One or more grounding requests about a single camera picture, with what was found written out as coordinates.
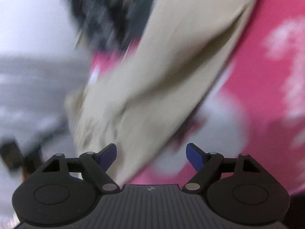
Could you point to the beige khaki trousers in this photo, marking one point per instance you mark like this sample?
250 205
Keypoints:
144 100

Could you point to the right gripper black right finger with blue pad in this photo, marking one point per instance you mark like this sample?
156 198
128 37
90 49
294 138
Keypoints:
209 167

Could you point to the grey sheer curtain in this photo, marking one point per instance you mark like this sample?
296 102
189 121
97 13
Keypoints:
33 93

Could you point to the pink floral bed sheet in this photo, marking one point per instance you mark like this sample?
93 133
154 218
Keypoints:
256 107

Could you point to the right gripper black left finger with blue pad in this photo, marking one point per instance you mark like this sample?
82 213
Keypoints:
85 174

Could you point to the black white plaid shirt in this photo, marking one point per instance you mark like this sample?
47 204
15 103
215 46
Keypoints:
109 25

